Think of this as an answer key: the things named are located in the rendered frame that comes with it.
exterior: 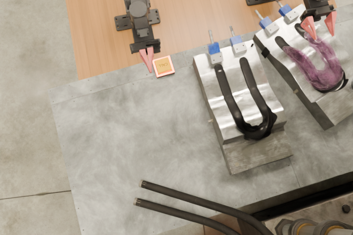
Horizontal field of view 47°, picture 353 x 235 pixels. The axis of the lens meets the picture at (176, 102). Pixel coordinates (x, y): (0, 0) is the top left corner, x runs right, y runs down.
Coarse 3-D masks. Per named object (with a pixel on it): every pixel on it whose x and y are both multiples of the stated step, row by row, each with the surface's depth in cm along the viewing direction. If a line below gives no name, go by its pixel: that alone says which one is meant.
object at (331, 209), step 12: (324, 204) 164; (336, 204) 164; (348, 204) 164; (276, 216) 167; (288, 216) 162; (300, 216) 162; (312, 216) 162; (324, 216) 162; (336, 216) 162; (348, 216) 162
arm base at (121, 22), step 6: (150, 12) 182; (114, 18) 181; (120, 18) 181; (126, 18) 181; (150, 18) 181; (156, 18) 181; (120, 24) 180; (126, 24) 180; (150, 24) 181; (120, 30) 180
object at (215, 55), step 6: (210, 30) 162; (210, 36) 163; (216, 42) 164; (210, 48) 163; (216, 48) 164; (210, 54) 164; (216, 54) 163; (222, 54) 164; (210, 60) 166; (216, 60) 164; (222, 60) 165
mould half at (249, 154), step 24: (240, 72) 167; (264, 72) 167; (216, 96) 164; (240, 96) 164; (264, 96) 163; (216, 120) 158; (240, 144) 162; (264, 144) 162; (288, 144) 162; (240, 168) 159
